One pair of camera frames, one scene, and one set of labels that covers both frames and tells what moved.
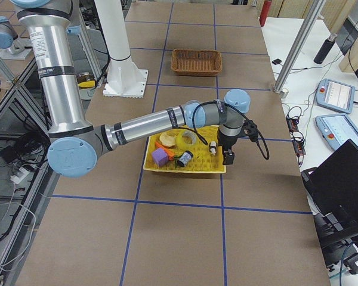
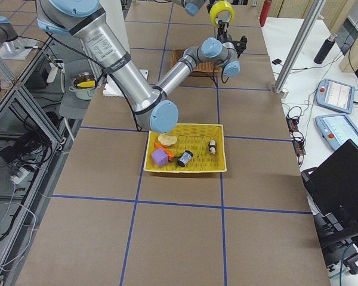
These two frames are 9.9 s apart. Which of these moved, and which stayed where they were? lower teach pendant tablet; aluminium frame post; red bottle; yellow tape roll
Moved: yellow tape roll
Stayed: lower teach pendant tablet; aluminium frame post; red bottle
